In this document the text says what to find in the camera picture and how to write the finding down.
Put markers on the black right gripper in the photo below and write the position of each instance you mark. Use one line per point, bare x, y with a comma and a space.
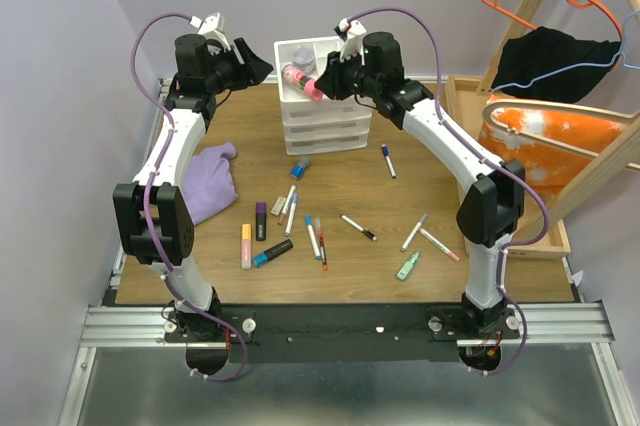
330, 81

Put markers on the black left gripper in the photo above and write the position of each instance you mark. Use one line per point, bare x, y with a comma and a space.
252, 72

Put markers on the pink cap pencil tube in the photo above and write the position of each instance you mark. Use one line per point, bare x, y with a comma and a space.
300, 80

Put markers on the white plastic drawer organizer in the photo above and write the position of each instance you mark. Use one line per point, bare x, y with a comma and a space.
314, 127

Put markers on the black cap white marker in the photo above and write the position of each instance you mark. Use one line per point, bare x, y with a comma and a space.
369, 234

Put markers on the clear jar of paperclips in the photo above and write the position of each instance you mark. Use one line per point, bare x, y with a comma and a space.
304, 58

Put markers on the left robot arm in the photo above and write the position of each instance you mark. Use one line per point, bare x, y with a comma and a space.
154, 224

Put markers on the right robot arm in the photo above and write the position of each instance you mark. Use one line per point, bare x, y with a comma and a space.
493, 201

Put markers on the blue cap white marker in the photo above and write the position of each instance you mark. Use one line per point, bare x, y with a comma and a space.
386, 155

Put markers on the purple cloth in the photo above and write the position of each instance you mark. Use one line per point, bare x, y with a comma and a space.
208, 186

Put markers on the light blue white pen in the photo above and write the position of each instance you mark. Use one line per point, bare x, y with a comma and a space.
291, 215

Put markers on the blue cap white pen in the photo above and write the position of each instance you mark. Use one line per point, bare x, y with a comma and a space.
312, 237

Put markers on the purple black highlighter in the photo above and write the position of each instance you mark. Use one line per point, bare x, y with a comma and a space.
260, 221

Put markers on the salmon tip white pen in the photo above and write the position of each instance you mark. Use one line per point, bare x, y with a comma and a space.
285, 208

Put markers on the orange red pen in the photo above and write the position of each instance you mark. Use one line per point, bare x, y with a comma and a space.
321, 243

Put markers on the grey white marker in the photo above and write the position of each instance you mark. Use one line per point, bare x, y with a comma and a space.
411, 235

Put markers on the orange pink highlighter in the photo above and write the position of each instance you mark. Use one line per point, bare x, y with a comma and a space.
246, 243

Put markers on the blue black highlighter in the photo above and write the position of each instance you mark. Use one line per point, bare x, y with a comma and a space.
272, 253

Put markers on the pink white marker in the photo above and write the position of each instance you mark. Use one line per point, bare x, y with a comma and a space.
438, 244

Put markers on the green stapler remover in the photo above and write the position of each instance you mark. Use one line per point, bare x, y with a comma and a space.
408, 266

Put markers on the black garment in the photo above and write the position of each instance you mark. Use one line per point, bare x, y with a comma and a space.
555, 61

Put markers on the orange white tie-dye garment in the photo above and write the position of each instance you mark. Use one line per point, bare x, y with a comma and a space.
548, 170

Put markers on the wooden hanger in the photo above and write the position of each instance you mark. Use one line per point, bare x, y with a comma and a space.
573, 129

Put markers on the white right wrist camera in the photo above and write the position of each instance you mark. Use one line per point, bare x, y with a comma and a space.
351, 32

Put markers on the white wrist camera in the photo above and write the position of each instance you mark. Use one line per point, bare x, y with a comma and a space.
351, 32
211, 27

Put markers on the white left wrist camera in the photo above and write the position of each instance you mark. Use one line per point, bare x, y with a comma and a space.
211, 27

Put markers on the wooden clothes rack frame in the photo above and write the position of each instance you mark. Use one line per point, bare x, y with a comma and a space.
549, 65

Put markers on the aluminium frame rail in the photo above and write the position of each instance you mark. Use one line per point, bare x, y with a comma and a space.
540, 324

